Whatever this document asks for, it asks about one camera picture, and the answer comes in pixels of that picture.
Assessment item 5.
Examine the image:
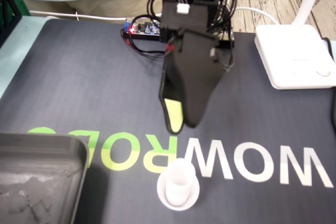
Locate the green plastic object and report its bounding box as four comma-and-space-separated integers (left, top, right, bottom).
10, 0, 29, 17

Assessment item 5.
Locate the white desk lamp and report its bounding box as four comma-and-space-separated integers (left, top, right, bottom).
254, 0, 336, 90

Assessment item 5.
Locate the white cable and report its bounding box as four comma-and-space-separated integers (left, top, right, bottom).
28, 10, 128, 24
235, 7, 280, 27

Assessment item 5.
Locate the dark grey WOWROBO printed mat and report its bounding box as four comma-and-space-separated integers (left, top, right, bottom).
0, 18, 336, 224

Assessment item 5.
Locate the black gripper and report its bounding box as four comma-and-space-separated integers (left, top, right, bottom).
159, 0, 226, 129

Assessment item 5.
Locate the black plastic tray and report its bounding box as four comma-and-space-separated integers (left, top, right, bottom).
0, 132, 89, 224

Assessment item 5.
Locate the thin black wire pair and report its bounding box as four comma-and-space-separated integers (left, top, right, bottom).
122, 28, 169, 60

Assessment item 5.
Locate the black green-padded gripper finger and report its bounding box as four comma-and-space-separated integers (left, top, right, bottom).
158, 50, 186, 135

